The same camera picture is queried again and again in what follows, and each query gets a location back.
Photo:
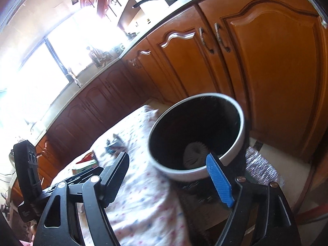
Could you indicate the light kitchen countertop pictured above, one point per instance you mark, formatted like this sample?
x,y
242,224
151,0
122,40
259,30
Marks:
x,y
164,24

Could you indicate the dark countertop utensil holder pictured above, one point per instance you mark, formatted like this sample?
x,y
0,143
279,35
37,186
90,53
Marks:
x,y
94,56

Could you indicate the glittery floor mat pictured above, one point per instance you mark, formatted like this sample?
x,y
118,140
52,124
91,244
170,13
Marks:
x,y
264,164

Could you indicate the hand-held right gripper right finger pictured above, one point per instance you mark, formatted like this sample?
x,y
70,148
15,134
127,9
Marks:
x,y
220,182

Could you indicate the red snack packet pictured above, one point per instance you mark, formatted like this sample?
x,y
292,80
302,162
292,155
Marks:
x,y
87,157

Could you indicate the bright kitchen window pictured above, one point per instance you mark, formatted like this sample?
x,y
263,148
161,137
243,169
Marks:
x,y
33,69

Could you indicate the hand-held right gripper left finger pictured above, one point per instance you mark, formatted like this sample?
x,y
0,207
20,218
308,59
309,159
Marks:
x,y
116,174

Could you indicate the green snack packet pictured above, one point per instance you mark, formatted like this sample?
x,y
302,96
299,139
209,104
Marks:
x,y
83,169

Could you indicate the floral white tablecloth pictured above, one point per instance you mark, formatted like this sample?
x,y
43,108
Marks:
x,y
143,197

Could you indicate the wooden base cabinets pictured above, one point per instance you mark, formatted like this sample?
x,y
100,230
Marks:
x,y
269,69

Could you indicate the metal sink faucet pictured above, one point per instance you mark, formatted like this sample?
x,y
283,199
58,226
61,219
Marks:
x,y
73,78

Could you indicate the white paper cupcake liner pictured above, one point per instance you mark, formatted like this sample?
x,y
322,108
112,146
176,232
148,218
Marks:
x,y
194,156

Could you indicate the dark blue wrapper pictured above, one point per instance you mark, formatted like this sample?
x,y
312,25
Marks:
x,y
115,146

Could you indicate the black bin with white rim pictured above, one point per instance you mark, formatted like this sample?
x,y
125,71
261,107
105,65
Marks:
x,y
179,123

